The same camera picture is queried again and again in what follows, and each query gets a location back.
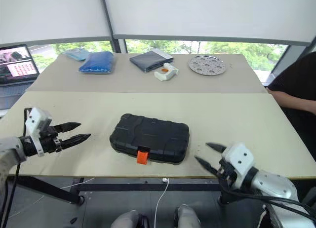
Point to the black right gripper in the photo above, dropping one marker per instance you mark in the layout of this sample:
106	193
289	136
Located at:
227	175

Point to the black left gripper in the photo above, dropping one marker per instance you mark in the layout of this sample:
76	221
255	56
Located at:
50	141

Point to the black plastic tool case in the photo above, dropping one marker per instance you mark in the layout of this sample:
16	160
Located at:
148	134

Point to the person's bare forearm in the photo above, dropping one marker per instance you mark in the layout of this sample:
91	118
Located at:
293	99

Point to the blue filled plastic bag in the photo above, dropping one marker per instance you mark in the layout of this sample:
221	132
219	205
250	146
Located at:
97	62

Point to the light blue plastic packet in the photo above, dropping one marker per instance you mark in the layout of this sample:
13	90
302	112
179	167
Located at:
77	54

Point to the open laptop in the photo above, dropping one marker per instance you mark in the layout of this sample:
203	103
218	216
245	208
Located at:
17	65

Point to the small black floor object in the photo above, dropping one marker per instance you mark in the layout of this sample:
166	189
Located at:
73	220

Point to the round perforated metal plate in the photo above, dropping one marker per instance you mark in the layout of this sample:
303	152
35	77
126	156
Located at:
207	65

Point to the white plastic holder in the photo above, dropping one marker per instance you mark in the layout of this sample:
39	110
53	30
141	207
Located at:
165	75

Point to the small orange piece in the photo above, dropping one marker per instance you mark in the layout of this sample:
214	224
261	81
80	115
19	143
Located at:
164	70

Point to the dark folded cloth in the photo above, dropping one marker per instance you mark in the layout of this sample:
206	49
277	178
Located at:
148	61

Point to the person in black shirt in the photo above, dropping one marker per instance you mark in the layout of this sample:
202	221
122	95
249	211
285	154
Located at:
301	75

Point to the white roller blind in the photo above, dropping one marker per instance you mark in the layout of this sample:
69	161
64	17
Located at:
49	13
209	13

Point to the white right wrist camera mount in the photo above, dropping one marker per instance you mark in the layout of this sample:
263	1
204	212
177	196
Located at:
238	156

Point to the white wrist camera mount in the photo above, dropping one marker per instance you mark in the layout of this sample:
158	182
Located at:
37	119
238	156

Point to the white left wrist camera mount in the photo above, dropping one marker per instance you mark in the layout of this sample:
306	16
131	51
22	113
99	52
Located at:
37	119

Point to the black table frame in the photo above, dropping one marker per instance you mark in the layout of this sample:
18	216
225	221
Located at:
135	186

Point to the grey window post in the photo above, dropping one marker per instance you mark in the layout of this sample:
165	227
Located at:
116	43

